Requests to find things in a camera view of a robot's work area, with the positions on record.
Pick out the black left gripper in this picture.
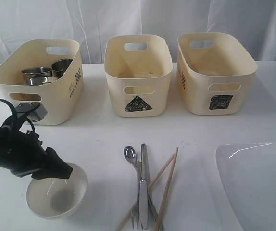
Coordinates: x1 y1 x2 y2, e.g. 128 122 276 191
0 127 73 180

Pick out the white plastic bowl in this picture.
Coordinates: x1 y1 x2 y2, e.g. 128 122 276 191
25 163 88 219

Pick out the steel bowl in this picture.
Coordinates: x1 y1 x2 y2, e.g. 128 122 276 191
20 76 58 101

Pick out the steel table knife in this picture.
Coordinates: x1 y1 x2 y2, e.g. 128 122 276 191
139 144 150 229

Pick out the steel mug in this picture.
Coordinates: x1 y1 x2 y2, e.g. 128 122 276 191
21 67 52 80
51 58 73 78

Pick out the white square plate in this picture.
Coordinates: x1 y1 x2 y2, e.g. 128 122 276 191
215 142 276 231

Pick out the steel spoon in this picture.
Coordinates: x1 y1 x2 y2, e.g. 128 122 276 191
123 146 158 228

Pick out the steel fork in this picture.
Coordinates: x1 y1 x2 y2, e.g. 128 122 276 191
131 161 141 229

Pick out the wooden chopstick right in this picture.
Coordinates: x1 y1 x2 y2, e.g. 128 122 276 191
153 147 179 231

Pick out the cream bin with triangle mark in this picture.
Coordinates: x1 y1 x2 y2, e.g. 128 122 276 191
104 34 173 118

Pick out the cream bin with square mark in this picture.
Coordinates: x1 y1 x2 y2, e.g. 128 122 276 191
176 32 258 116

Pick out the white backdrop curtain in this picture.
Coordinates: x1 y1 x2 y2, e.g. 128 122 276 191
0 0 276 63

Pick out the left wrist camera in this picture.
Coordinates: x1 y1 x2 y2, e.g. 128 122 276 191
15 102 47 122

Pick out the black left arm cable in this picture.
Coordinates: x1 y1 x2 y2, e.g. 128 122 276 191
0 99 44 147

